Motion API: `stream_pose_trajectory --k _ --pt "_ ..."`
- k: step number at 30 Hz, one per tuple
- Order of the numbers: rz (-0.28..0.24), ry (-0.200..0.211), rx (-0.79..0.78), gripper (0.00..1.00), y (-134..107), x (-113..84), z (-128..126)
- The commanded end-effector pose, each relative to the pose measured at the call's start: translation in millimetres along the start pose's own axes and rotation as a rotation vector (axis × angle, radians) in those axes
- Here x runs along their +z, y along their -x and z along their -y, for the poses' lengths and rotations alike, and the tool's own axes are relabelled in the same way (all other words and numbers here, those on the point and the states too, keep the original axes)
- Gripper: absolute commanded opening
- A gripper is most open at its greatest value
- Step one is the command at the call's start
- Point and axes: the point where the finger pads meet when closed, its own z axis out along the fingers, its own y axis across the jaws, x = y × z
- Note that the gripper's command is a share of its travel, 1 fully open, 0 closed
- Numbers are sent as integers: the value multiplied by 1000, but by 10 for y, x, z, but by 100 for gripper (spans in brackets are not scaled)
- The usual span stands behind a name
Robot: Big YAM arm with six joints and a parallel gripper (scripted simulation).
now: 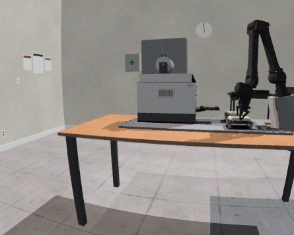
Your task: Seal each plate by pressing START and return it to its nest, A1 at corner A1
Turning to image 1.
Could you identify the white roll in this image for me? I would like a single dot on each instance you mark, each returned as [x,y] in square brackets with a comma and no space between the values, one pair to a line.
[165,59]

